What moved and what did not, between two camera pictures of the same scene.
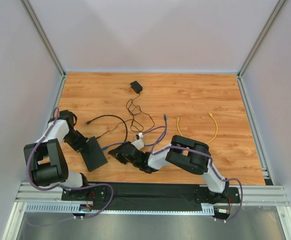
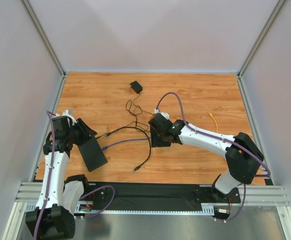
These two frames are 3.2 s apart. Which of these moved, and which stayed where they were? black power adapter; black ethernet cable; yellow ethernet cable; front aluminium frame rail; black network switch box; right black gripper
Moved: black ethernet cable; right black gripper
Stayed: black network switch box; front aluminium frame rail; yellow ethernet cable; black power adapter
